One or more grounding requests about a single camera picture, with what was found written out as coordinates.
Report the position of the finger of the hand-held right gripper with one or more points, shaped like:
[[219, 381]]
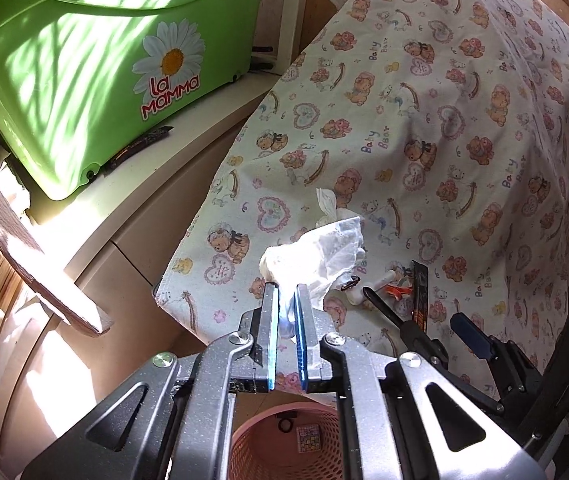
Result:
[[409, 330], [472, 332]]

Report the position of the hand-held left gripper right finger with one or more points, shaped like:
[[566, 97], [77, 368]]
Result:
[[304, 340]]

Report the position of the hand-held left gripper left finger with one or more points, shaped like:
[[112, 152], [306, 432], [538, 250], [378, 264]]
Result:
[[270, 340]]

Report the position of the orange and white wrapper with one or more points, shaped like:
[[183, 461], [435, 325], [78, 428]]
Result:
[[397, 290]]

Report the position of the small white tube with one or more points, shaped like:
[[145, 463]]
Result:
[[388, 276]]

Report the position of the white tissue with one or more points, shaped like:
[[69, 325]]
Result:
[[334, 245]]

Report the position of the pink perforated plastic basket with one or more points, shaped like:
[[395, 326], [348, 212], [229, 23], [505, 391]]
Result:
[[264, 455]]

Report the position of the black sachet with orange print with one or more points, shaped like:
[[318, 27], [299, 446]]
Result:
[[420, 295]]

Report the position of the small colourful patterned box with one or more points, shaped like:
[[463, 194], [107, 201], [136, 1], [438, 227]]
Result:
[[308, 436]]

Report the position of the cream cabinet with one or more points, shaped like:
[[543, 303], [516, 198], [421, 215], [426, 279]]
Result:
[[139, 240]]

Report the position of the bear print cloth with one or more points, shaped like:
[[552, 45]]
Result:
[[414, 110]]

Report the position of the long black sachet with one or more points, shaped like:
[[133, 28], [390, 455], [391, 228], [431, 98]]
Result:
[[139, 147]]

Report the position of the brown corrugated board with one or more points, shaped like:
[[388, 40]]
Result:
[[29, 255]]

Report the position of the green plastic box with daisy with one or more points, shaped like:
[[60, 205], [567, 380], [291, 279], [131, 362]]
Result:
[[89, 60]]

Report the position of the white furniture frame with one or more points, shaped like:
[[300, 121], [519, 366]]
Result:
[[284, 10]]

